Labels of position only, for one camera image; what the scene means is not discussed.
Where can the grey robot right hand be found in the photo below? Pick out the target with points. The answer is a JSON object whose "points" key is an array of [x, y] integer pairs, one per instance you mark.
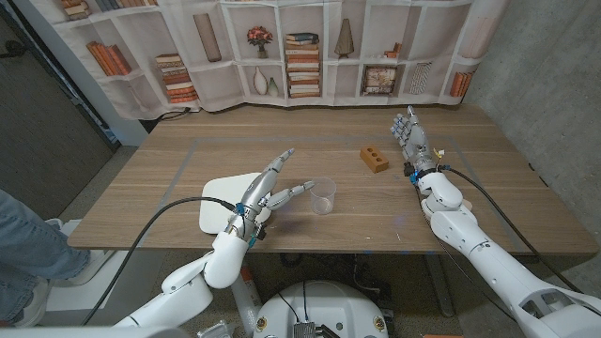
{"points": [[415, 141]]}

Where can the white round robot torso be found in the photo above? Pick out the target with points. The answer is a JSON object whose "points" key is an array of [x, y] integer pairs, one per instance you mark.
{"points": [[328, 310]]}

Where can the silver metal bracket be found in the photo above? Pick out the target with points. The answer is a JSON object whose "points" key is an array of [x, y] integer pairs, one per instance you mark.
{"points": [[217, 331]]}

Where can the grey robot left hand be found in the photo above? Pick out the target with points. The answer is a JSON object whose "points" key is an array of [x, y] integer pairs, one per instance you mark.
{"points": [[258, 192]]}

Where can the white floor platform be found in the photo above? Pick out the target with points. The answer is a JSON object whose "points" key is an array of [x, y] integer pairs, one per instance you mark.
{"points": [[70, 296]]}

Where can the person in blue jeans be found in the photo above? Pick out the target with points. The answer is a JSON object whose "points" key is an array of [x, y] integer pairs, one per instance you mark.
{"points": [[28, 244]]}

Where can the grey table leg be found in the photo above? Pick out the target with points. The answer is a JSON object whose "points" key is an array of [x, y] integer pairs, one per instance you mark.
{"points": [[439, 286]]}

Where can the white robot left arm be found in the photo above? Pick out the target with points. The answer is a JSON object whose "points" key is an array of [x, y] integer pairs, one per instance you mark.
{"points": [[225, 263]]}

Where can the clear plastic measuring cup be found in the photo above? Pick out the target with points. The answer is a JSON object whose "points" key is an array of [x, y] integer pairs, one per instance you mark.
{"points": [[324, 204]]}

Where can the orange wooden block with holes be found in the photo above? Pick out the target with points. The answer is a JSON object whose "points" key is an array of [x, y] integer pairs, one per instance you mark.
{"points": [[374, 162]]}

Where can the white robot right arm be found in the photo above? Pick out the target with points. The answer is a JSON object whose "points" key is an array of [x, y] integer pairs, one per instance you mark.
{"points": [[493, 263]]}

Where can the printed bookshelf backdrop cloth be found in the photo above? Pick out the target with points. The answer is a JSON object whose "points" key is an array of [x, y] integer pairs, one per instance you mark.
{"points": [[225, 84]]}

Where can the white paper plate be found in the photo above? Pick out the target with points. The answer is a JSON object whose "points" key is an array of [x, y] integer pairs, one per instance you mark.
{"points": [[218, 211]]}

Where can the white cylinder with orange label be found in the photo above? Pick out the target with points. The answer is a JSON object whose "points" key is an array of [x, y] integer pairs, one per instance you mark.
{"points": [[249, 305]]}

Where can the dark grey partition panel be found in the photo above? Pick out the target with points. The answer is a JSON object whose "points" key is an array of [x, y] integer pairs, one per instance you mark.
{"points": [[47, 141]]}

